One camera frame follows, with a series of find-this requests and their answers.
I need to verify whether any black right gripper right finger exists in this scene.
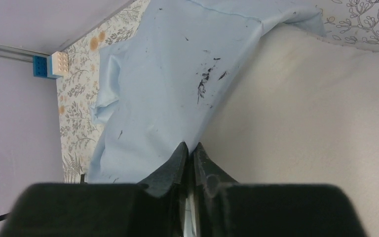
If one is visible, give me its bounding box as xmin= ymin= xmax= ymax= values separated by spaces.
xmin=192 ymin=144 xmax=366 ymax=237

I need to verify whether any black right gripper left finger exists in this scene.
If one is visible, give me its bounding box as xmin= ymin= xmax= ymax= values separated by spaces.
xmin=0 ymin=143 xmax=189 ymax=237

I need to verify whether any light blue pillowcase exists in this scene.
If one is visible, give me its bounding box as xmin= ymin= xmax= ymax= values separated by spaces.
xmin=87 ymin=0 xmax=325 ymax=183

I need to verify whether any cream white pillow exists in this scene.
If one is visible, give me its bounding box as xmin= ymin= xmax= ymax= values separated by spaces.
xmin=201 ymin=24 xmax=379 ymax=237

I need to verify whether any blue and white block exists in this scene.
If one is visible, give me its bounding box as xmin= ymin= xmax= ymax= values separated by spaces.
xmin=33 ymin=51 xmax=69 ymax=79

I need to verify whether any floral patterned table mat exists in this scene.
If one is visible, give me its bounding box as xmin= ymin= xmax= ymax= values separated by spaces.
xmin=56 ymin=0 xmax=379 ymax=183

